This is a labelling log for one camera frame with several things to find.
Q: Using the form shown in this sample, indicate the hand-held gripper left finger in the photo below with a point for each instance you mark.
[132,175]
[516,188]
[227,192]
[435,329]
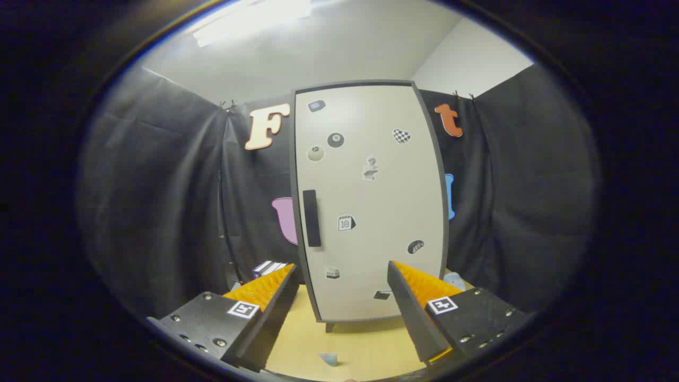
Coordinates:
[265,329]

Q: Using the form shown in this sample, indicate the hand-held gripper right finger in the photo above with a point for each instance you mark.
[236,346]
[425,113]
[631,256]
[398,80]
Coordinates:
[414,318]

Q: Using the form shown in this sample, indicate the white blue cosmetic tube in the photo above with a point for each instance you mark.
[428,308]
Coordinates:
[329,359]

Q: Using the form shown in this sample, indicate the white rounded object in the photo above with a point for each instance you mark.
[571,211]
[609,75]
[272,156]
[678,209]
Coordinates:
[455,278]

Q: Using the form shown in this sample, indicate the grey cabinet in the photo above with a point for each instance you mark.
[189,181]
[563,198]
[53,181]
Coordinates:
[446,212]

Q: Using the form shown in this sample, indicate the black backdrop cloth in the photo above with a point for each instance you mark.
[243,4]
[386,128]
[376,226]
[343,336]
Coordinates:
[159,185]

